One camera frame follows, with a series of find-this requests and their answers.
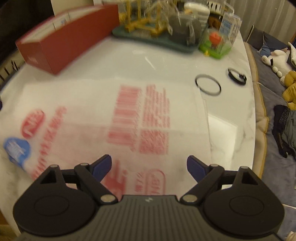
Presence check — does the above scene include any white printed shopping bag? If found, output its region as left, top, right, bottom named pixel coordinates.
left=1, top=79, right=211, bottom=197

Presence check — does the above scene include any small black clip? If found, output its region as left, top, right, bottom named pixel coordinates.
left=227, top=68, right=247, bottom=86

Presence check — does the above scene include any yellow muscular cat plush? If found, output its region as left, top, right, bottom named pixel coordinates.
left=282, top=71, right=295, bottom=110

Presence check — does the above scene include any green toy with orange figure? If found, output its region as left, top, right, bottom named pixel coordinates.
left=199, top=28, right=232, bottom=59

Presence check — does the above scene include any red cardboard box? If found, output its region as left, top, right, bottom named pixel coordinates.
left=16, top=4, right=119, bottom=75

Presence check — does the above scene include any white plush dog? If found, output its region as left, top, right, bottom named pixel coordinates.
left=261, top=50, right=292, bottom=86

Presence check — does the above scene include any teal dish tray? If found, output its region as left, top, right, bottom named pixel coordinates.
left=112, top=26, right=199, bottom=53

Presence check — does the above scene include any grey glass pitcher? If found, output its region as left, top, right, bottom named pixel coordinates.
left=168, top=15, right=202, bottom=46

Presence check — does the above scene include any milk carton with straw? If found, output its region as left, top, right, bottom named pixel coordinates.
left=219, top=12, right=242, bottom=45

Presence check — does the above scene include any wooden drying rack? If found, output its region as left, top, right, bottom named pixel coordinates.
left=123, top=1, right=169, bottom=37

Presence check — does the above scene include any black rubber ring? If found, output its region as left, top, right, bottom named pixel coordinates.
left=195, top=74, right=222, bottom=96

